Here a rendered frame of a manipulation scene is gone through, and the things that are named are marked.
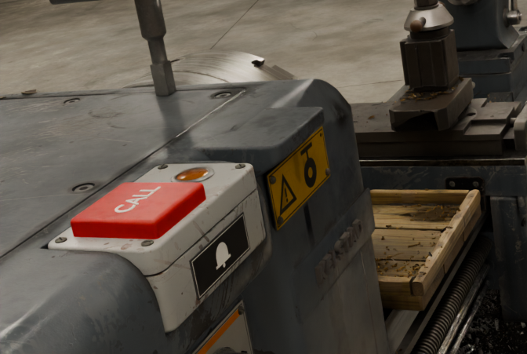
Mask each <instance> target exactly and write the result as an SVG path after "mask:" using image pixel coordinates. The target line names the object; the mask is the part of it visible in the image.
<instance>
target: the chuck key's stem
mask: <svg viewBox="0 0 527 354"><path fill-rule="evenodd" d="M134 2H135V6H136V13H137V16H138V21H139V25H140V32H141V35H142V37H143V38H144V39H146V40H147V43H148V47H149V50H150V55H151V62H152V64H151V65H150V67H151V74H152V78H153V82H154V89H155V93H156V96H169V95H171V94H172V93H175V92H176V85H175V81H174V77H173V70H172V65H171V61H170V60H168V59H167V55H166V51H165V43H164V39H163V37H164V36H165V34H166V32H167V31H166V27H165V20H164V16H163V12H162V4H161V0H134Z"/></svg>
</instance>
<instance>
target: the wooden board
mask: <svg viewBox="0 0 527 354"><path fill-rule="evenodd" d="M416 192H417V193H416ZM370 195H371V200H372V205H373V216H374V221H375V230H374V232H373V233H372V235H371V236H372V241H373V251H374V256H375V259H377V260H378V259H381V258H383V260H381V261H376V268H377V271H379V270H380V271H382V272H378V273H377V276H378V281H379V286H380V296H381V301H382V306H383V308H388V309H401V310H414V311H424V309H425V308H426V307H427V304H428V302H429V301H430V299H431V298H432V296H433V294H434V292H435V291H436V289H437V288H438V285H439V284H440V282H441V281H442V279H443V277H444V274H446V273H447V271H448V270H449V268H450V266H451V264H452V263H453V261H454V259H455V258H456V255H457V254H458V253H459V251H460V249H461V247H462V246H463V242H465V241H466V239H467V237H468V236H469V234H470V233H471V230H472V229H473V227H474V226H475V224H476V222H477V220H478V219H479V217H480V216H481V206H480V201H481V195H480V191H479V190H477V189H474V190H472V191H470V190H428V191H427V190H393V191H392V190H383V189H373V190H370ZM418 204H420V205H422V206H419V207H417V206H418ZM435 204H437V206H436V205H435ZM460 204H461V205H460ZM402 205H403V206H404V207H402ZM412 205H415V206H413V207H412ZM416 205H417V206H416ZM438 205H439V206H440V207H439V208H437V207H438ZM448 205H449V208H448V207H446V206H448ZM453 205H454V206H453ZM459 205H460V208H459ZM405 206H407V208H406V207H405ZM441 206H445V207H444V208H443V209H441ZM450 206H451V207H450ZM429 207H430V208H429ZM435 207H436V208H435ZM454 207H455V208H454ZM415 208H416V209H415ZM433 208H435V209H434V210H433ZM458 208H459V209H460V210H461V211H458V210H456V209H458ZM429 209H431V212H430V211H429V212H428V211H427V210H429ZM443 210H444V211H443ZM450 210H451V212H450ZM410 211H411V212H410ZM446 211H447V212H449V213H445V212H446ZM453 211H456V215H455V214H454V213H453ZM416 212H417V213H416ZM436 212H437V214H435V213H436ZM443 212H444V214H442V213H443ZM400 213H401V214H400ZM413 215H415V216H413ZM440 215H441V216H440ZM411 216H412V217H411ZM443 217H445V218H444V219H442V218H443ZM410 219H414V221H411V220H410ZM424 219H425V220H424ZM444 220H445V221H444ZM389 224H391V226H390V227H389V230H388V228H387V227H385V226H386V225H389ZM446 226H448V228H446V230H445V231H443V232H440V231H441V230H442V229H443V228H445V227H446ZM396 227H398V229H396ZM450 227H453V228H450ZM445 233H446V234H445ZM432 234H433V235H432ZM440 234H441V236H440ZM382 236H383V237H384V238H385V240H381V239H382V238H383V237H382ZM431 238H435V239H431ZM413 239H414V240H413ZM418 242H420V244H419V243H418ZM417 243H418V244H419V245H418V244H417ZM415 244H417V246H411V245H415ZM433 244H435V245H433ZM431 245H433V246H431ZM386 246H388V248H387V249H389V251H388V250H387V249H386ZM408 246H411V247H409V248H408ZM441 246H442V247H441ZM425 251H426V252H425ZM384 252H385V253H386V254H384ZM419 252H420V253H419ZM429 252H430V253H431V254H432V257H431V256H430V255H429V254H428V253H429ZM401 253H403V254H401ZM418 253H419V254H418ZM396 254H398V255H396ZM390 255H391V256H390ZM427 255H429V256H428V257H427V258H426V259H425V257H426V256H427ZM387 256H390V257H391V258H392V259H394V260H392V259H391V258H389V259H386V257H387ZM411 256H412V257H411ZM413 256H414V257H413ZM420 257H421V258H420ZM423 257H424V258H423ZM410 258H411V260H410ZM415 260H416V261H415ZM386 261H388V262H389V263H390V264H389V263H388V262H387V264H385V263H386ZM394 261H396V263H397V267H393V268H392V267H391V266H392V265H394V264H396V263H395V262H394ZM419 261H420V262H419ZM404 262H405V263H404ZM378 263H380V267H379V268H378ZM408 263H409V265H407V264H408ZM424 263H425V264H424ZM415 264H418V265H419V266H420V269H419V270H418V269H417V270H418V272H417V271H416V270H415V271H416V273H415V275H413V277H414V278H415V277H416V278H415V279H414V278H413V277H410V276H409V272H408V271H413V266H414V267H415V266H417V268H418V265H415ZM422 264H424V265H425V266H422ZM404 266H405V268H403V270H401V271H402V272H401V271H399V270H398V272H396V269H399V268H400V267H404ZM410 267H411V268H410ZM425 267H428V268H425ZM384 268H388V270H385V269H384ZM383 269H384V270H383ZM405 269H407V271H405V272H404V270H405ZM385 271H387V272H385ZM393 271H394V272H393ZM420 272H421V273H420ZM422 272H426V274H425V275H424V276H423V275H422V274H423V273H422ZM380 273H383V275H382V274H380ZM402 273H403V274H402ZM417 273H418V274H417ZM398 275H399V277H398ZM400 275H404V276H409V278H408V277H400ZM394 276H396V277H394Z"/></svg>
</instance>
